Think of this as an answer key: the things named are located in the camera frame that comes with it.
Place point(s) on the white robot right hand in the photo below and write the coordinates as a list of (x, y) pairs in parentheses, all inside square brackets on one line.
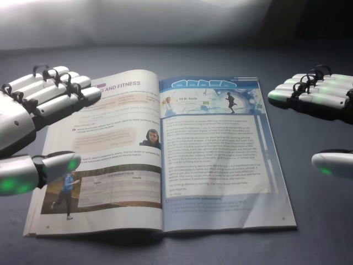
[(317, 91)]

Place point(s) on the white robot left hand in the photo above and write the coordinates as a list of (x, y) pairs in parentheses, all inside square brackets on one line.
[(16, 124)]

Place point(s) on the white backdrop sheet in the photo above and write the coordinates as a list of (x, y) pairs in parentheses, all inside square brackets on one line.
[(138, 19)]

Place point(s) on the textbook with printed pages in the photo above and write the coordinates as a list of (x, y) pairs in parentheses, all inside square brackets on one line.
[(209, 154)]

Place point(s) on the grey table cloth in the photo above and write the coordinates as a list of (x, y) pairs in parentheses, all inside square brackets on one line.
[(193, 251)]

